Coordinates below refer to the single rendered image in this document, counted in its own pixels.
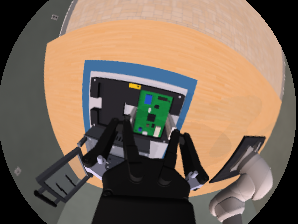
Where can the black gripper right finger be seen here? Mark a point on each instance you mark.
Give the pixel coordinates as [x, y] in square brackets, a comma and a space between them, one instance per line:
[194, 173]

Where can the green circuit board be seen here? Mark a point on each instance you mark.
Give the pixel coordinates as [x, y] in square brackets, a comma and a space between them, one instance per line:
[152, 113]

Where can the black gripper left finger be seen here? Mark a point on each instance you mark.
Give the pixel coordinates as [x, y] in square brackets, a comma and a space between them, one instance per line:
[95, 160]

